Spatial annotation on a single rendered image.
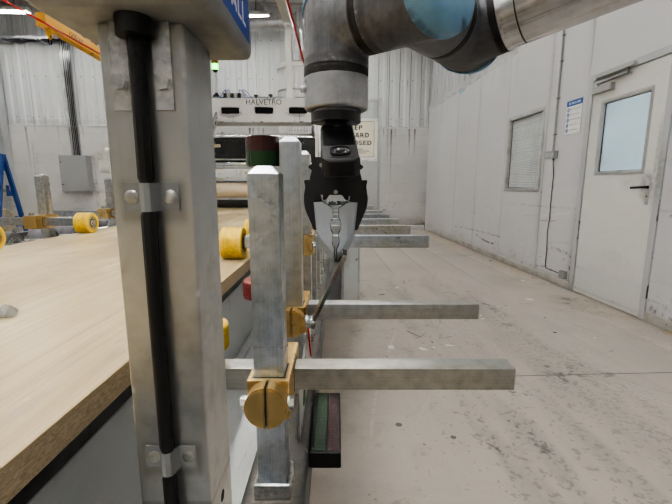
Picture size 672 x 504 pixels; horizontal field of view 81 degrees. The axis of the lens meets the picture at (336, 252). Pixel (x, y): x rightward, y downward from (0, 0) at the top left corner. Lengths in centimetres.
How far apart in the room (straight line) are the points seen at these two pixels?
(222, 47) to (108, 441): 50
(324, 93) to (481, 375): 42
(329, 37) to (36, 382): 50
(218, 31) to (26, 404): 35
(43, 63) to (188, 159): 1144
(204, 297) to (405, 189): 960
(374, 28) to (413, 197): 932
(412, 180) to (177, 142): 965
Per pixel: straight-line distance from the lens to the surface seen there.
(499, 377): 57
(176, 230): 19
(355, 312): 76
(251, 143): 69
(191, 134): 19
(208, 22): 19
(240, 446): 81
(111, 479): 63
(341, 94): 55
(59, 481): 54
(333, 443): 66
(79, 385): 46
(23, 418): 43
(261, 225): 44
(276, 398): 47
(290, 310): 70
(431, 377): 55
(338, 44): 57
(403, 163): 977
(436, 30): 52
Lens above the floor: 109
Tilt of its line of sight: 10 degrees down
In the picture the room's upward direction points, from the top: straight up
